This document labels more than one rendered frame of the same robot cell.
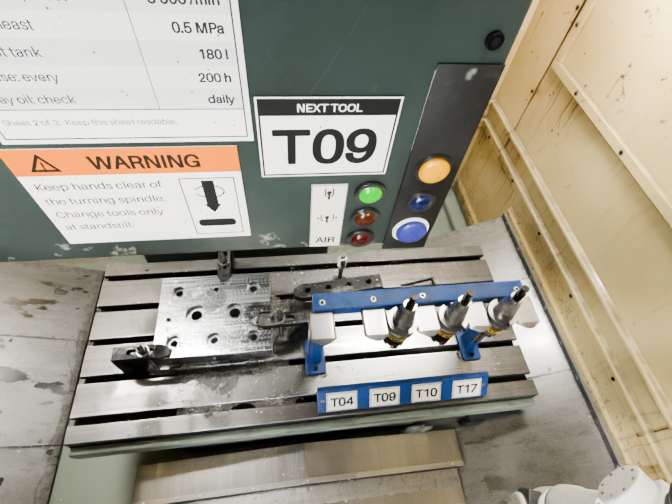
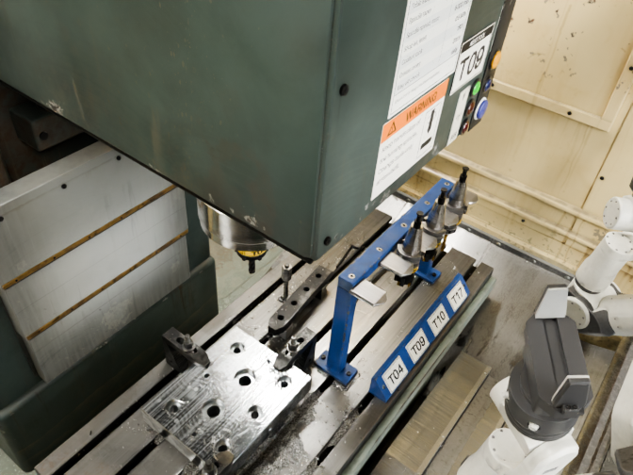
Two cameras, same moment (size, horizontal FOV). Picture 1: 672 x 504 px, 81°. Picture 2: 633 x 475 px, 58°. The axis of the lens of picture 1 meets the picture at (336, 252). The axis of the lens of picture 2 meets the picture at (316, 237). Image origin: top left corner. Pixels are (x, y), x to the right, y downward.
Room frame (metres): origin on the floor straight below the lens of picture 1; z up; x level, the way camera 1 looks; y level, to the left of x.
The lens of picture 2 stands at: (-0.18, 0.65, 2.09)
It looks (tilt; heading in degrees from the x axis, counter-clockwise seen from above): 42 degrees down; 317
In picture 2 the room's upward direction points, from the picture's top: 5 degrees clockwise
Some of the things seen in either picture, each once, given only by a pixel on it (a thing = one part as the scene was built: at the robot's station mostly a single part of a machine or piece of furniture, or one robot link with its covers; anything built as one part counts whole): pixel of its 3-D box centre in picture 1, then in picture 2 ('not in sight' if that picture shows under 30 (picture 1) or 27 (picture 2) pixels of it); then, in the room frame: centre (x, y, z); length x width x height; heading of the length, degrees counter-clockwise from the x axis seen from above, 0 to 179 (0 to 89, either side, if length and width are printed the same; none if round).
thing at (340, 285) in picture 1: (338, 291); (300, 303); (0.58, -0.02, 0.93); 0.26 x 0.05 x 0.06; 108
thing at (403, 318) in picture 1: (406, 312); (413, 237); (0.37, -0.15, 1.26); 0.04 x 0.04 x 0.07
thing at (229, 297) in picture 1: (216, 316); (229, 399); (0.43, 0.29, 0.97); 0.29 x 0.23 x 0.05; 103
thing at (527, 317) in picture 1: (524, 312); (464, 195); (0.43, -0.42, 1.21); 0.07 x 0.05 x 0.01; 13
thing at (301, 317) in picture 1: (283, 323); (294, 355); (0.43, 0.11, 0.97); 0.13 x 0.03 x 0.15; 103
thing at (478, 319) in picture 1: (476, 316); (444, 217); (0.40, -0.32, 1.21); 0.07 x 0.05 x 0.01; 13
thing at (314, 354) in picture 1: (316, 335); (341, 330); (0.38, 0.02, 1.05); 0.10 x 0.05 x 0.30; 13
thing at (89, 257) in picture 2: not in sight; (105, 251); (0.81, 0.37, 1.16); 0.48 x 0.05 x 0.51; 103
